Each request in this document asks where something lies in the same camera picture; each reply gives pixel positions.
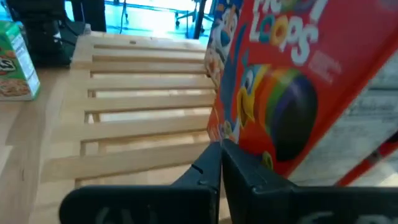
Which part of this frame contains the red Froot Loops cereal box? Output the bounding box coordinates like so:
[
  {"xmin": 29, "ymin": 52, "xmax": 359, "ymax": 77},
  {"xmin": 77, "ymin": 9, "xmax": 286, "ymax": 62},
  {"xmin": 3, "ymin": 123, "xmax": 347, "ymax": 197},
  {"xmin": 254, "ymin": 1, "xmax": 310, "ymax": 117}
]
[{"xmin": 206, "ymin": 0, "xmax": 398, "ymax": 187}]

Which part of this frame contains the green Apple Jacks cereal box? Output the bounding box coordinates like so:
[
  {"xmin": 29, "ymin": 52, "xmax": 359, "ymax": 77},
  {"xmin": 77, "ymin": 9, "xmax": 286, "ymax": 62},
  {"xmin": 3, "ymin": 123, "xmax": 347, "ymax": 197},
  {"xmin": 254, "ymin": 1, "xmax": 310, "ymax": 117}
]
[{"xmin": 0, "ymin": 21, "xmax": 41, "ymax": 102}]

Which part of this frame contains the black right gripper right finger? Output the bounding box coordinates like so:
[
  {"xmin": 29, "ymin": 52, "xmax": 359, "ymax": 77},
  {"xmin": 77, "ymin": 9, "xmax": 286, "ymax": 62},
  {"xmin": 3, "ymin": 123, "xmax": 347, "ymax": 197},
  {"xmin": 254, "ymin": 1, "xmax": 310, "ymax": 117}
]
[{"xmin": 221, "ymin": 138, "xmax": 398, "ymax": 224}]

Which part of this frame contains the wooden slatted shelf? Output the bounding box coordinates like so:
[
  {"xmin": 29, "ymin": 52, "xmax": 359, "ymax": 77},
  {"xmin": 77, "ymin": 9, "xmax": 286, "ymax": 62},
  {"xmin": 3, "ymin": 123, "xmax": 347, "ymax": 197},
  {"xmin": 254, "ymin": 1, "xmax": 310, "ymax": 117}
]
[{"xmin": 40, "ymin": 30, "xmax": 218, "ymax": 184}]

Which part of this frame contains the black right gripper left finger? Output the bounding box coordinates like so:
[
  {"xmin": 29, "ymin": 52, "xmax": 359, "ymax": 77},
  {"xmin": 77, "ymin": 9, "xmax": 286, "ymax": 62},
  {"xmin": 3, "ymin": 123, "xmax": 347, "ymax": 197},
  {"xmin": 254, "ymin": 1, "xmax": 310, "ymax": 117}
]
[{"xmin": 58, "ymin": 141, "xmax": 223, "ymax": 224}]

